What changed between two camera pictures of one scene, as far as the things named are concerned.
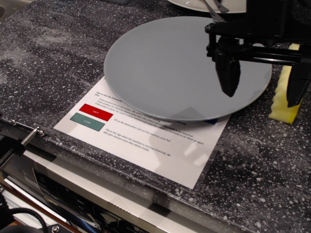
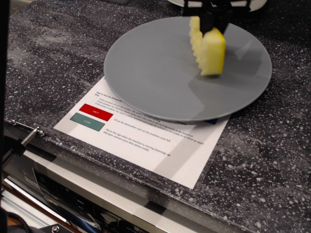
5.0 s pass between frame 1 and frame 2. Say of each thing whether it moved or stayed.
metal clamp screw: stayed
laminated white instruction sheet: stayed
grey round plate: stayed
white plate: stayed
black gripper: moved
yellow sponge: moved
